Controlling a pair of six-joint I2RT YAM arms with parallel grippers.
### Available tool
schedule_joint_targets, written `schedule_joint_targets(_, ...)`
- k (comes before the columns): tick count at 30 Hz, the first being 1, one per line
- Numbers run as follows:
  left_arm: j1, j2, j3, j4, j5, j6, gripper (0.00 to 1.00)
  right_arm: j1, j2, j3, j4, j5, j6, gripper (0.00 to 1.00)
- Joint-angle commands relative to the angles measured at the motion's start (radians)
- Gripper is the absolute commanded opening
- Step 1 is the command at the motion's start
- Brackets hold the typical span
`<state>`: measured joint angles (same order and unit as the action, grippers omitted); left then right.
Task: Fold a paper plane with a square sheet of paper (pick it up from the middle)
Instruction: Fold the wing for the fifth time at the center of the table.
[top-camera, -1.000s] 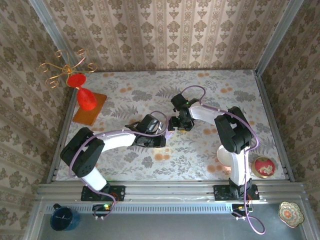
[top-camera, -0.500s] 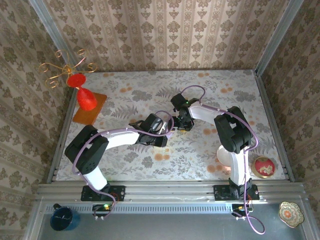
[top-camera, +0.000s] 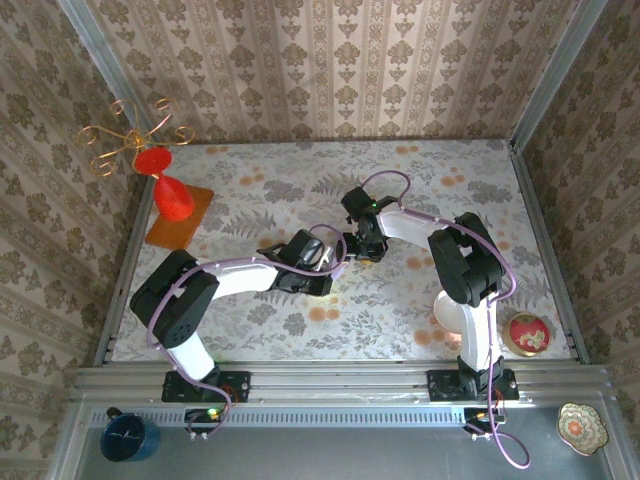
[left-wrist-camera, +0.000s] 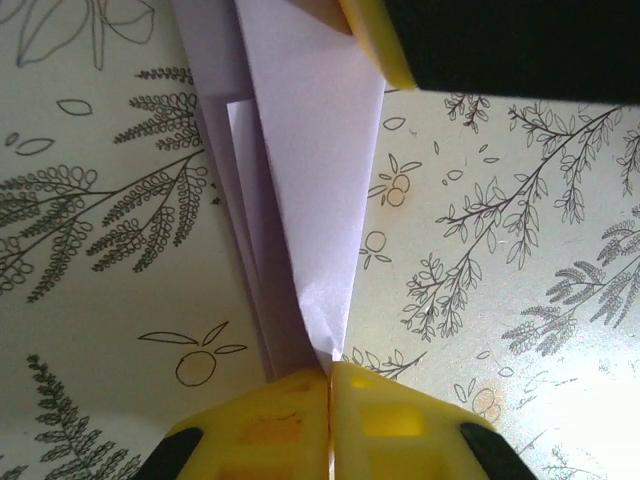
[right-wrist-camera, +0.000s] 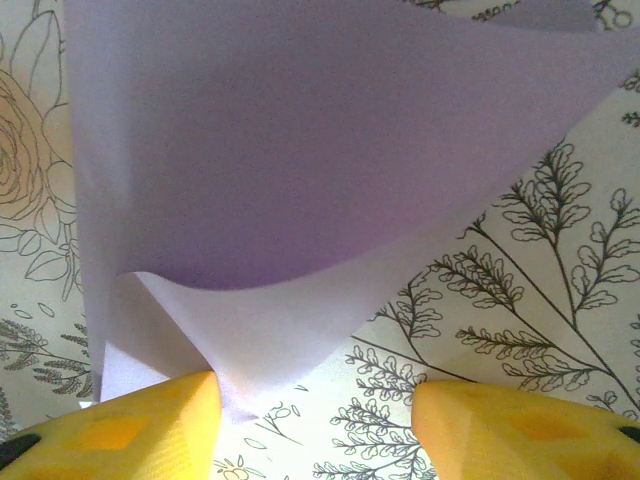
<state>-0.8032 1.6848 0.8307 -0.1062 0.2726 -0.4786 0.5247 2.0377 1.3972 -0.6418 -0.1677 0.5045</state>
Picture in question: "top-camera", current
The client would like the aluminium frame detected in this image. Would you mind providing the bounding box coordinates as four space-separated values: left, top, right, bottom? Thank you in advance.
47 0 626 480

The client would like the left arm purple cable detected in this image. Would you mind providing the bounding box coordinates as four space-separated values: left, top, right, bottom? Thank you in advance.
146 223 349 442

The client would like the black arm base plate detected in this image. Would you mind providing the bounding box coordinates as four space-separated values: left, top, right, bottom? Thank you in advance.
427 368 519 402
161 369 251 404

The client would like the floral scalloped dish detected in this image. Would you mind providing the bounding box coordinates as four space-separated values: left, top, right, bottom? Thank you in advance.
557 402 610 457

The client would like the white bowl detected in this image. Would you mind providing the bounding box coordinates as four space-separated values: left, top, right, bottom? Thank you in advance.
432 290 467 335

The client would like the red round tin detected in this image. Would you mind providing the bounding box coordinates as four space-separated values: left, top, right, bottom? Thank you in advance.
502 312 552 358

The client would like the dark blue mug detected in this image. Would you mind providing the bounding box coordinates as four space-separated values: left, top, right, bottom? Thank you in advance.
99 407 162 462

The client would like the small black controller box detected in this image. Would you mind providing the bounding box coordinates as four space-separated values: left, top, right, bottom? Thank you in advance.
462 407 507 442
184 407 226 442

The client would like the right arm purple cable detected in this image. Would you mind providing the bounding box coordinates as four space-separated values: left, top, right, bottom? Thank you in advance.
359 170 532 471

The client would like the slotted grey cable duct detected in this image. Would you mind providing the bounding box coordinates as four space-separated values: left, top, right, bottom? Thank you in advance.
87 410 561 426

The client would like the red goblet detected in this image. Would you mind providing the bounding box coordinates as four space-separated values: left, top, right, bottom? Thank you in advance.
132 145 196 222

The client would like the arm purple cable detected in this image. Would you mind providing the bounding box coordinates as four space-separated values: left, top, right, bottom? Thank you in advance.
359 170 532 471
146 223 349 442

